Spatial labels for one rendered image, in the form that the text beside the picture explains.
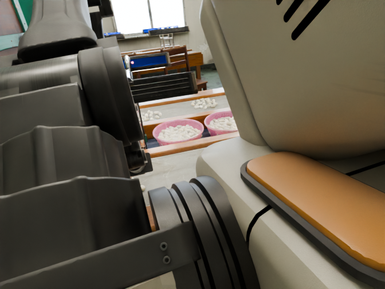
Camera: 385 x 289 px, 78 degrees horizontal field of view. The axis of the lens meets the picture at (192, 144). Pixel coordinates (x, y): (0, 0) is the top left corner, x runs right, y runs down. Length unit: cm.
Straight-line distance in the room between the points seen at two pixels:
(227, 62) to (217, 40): 2
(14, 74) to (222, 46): 14
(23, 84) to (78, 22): 9
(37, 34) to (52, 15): 3
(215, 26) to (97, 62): 8
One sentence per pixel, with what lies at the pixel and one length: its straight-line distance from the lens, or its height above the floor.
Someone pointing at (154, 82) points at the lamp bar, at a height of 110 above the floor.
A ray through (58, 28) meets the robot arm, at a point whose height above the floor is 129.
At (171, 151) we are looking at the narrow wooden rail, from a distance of 107.
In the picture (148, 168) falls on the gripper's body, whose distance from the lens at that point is 81.
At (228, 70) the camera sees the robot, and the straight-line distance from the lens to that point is 16.
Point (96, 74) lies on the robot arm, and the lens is 17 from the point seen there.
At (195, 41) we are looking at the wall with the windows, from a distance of 621.
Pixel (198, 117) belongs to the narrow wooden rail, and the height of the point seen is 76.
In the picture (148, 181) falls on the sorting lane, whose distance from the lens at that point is 94.
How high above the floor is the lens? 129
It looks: 29 degrees down
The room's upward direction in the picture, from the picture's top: 5 degrees counter-clockwise
